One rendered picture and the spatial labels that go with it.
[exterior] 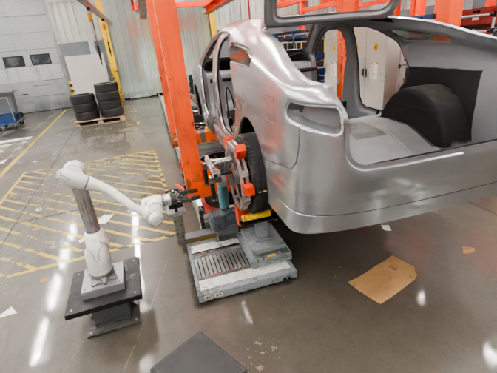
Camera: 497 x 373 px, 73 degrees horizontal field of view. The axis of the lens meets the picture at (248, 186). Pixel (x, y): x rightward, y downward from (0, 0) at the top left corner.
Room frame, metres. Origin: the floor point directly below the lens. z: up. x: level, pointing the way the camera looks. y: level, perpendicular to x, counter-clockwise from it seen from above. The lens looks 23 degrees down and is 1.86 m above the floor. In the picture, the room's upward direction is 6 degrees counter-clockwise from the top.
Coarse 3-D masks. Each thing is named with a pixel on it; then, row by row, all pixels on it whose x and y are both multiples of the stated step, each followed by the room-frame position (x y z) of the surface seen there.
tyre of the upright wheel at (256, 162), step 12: (252, 132) 2.63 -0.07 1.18; (252, 144) 2.45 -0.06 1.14; (252, 156) 2.35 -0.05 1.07; (252, 168) 2.30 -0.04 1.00; (264, 168) 2.32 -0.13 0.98; (252, 180) 2.30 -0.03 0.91; (264, 180) 2.28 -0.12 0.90; (240, 192) 2.74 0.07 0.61; (264, 192) 2.28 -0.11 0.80; (252, 204) 2.37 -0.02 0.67; (264, 204) 2.32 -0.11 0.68
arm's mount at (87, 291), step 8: (112, 264) 2.18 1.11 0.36; (120, 264) 2.18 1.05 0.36; (88, 272) 2.10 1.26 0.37; (120, 272) 2.07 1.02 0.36; (88, 280) 2.00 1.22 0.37; (112, 280) 1.99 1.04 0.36; (120, 280) 1.98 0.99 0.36; (88, 288) 1.92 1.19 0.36; (96, 288) 1.92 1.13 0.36; (104, 288) 1.92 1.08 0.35; (112, 288) 1.93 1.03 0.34; (120, 288) 1.95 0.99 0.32; (88, 296) 1.89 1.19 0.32; (96, 296) 1.90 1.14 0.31
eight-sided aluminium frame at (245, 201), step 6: (228, 144) 2.63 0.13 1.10; (234, 144) 2.58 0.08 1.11; (228, 150) 2.70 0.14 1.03; (228, 156) 2.78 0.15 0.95; (234, 156) 2.43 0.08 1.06; (240, 168) 2.34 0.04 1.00; (246, 168) 2.34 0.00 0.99; (240, 174) 2.30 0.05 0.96; (246, 174) 2.31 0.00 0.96; (240, 180) 2.31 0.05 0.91; (246, 180) 2.31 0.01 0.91; (234, 198) 2.62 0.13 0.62; (240, 198) 2.61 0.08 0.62; (246, 198) 2.30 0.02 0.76; (240, 204) 2.41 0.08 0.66; (246, 204) 2.39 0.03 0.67; (240, 210) 2.44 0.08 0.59
